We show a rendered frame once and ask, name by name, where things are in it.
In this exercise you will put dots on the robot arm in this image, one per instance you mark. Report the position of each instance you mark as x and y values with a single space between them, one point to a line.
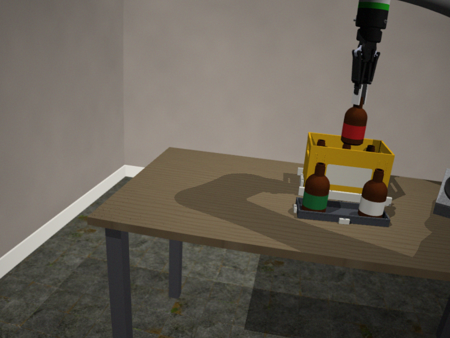
373 15

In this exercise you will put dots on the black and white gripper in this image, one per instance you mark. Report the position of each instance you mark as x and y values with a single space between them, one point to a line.
364 62

